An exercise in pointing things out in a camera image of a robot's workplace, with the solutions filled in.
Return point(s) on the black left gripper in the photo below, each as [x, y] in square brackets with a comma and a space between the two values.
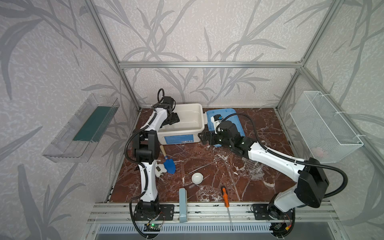
[173, 118]

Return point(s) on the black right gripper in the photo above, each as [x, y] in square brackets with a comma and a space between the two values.
[208, 138]

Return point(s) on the white plastic storage bin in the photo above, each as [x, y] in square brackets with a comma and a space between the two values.
[192, 122]

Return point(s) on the blue plastic bin lid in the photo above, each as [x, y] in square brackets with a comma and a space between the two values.
[223, 120]

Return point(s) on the thin metal rod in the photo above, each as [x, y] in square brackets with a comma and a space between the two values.
[201, 168]

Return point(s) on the clear test tube rack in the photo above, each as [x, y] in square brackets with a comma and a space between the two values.
[254, 170]

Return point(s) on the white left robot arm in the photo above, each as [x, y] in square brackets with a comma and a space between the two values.
[143, 149]

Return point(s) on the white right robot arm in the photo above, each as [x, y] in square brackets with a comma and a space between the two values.
[311, 182]

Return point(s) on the white molecule model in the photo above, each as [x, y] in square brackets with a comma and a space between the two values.
[160, 170]

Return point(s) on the grey teal bar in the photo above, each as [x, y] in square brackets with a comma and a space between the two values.
[183, 205]

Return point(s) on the green circuit board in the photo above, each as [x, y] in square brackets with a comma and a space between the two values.
[151, 227]

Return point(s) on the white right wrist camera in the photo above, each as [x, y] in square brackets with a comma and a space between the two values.
[216, 120]

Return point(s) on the wooden handled blue brush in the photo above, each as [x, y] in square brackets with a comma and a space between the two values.
[169, 162]

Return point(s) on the orange handled screwdriver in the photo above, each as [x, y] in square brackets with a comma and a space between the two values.
[227, 205]

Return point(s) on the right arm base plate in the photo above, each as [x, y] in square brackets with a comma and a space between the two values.
[261, 212]

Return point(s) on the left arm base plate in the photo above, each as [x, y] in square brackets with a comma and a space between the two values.
[163, 211]

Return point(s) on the white wire mesh basket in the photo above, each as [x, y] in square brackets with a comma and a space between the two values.
[325, 131]

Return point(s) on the aluminium frame profile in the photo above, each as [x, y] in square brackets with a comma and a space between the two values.
[299, 66]

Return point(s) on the clear wall shelf green mat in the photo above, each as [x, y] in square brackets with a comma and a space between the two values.
[79, 138]

